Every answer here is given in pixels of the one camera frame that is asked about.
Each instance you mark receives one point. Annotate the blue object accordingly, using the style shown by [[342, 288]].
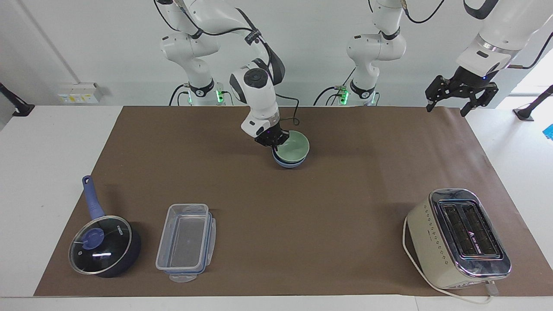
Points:
[[550, 132]]

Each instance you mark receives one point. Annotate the green bowl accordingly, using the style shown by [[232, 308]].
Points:
[[296, 147]]

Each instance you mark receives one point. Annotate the cream toaster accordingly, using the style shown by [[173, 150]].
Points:
[[432, 242]]

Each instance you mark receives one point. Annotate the blue saucepan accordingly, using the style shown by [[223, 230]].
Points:
[[125, 255]]

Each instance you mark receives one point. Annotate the black stand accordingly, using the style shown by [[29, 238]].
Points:
[[19, 108], [529, 110]]

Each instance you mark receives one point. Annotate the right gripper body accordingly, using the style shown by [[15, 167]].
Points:
[[271, 133]]

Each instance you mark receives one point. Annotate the clear plastic container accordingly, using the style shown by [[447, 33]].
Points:
[[185, 242]]

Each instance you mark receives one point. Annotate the glass lid with blue knob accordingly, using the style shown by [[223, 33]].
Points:
[[100, 244]]

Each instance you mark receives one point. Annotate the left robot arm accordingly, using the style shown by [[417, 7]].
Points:
[[376, 47]]

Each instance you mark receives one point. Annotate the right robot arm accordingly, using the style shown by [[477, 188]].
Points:
[[196, 47]]

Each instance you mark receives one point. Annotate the blue bowl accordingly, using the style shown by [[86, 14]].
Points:
[[287, 165]]

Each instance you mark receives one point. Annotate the white wall socket box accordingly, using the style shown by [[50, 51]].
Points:
[[80, 93]]

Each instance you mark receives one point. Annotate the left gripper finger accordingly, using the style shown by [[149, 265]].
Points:
[[436, 93], [484, 97]]

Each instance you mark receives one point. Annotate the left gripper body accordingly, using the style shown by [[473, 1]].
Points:
[[468, 80]]

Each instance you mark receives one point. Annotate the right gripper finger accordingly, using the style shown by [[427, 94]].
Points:
[[284, 136], [274, 147]]

